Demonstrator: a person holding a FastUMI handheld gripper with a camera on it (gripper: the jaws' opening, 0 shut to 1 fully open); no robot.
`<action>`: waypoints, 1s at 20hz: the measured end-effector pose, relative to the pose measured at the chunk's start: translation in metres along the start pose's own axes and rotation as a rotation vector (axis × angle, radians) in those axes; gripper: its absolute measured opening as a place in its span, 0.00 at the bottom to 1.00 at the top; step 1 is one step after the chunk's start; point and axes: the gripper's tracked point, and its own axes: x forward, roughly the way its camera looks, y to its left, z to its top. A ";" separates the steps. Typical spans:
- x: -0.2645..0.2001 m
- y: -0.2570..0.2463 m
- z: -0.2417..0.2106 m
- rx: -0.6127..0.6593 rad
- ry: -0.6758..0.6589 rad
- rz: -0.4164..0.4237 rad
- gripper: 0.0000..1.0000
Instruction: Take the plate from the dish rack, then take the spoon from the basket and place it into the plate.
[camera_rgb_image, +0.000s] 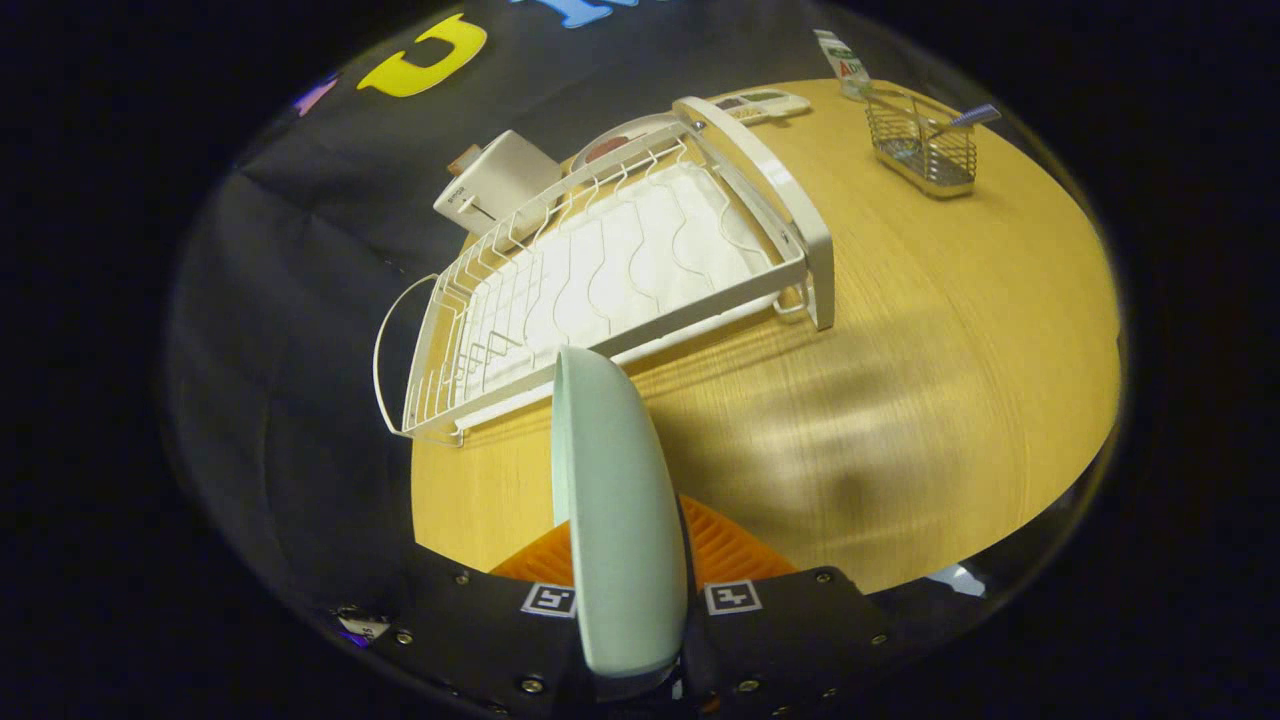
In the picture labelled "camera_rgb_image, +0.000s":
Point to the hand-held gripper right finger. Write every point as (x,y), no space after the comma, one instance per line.
(790,640)

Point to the white toaster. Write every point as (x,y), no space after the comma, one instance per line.
(510,170)

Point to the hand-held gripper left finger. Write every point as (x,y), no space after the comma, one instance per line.
(480,630)

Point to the black backdrop cloth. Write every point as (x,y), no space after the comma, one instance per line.
(300,300)

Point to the white green drink bottle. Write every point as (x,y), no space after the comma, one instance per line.
(845,65)

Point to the toast slice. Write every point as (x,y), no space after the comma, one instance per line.
(466,160)

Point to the brown meat patty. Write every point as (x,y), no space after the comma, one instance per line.
(606,150)

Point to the white drip tray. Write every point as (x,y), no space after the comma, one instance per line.
(640,260)

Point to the beige round plate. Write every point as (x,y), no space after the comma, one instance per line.
(640,128)

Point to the light green plate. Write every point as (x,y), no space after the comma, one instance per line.
(620,520)

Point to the white divided condiment tray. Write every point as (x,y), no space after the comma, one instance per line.
(765,100)

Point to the metal mesh basket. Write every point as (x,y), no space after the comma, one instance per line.
(925,165)

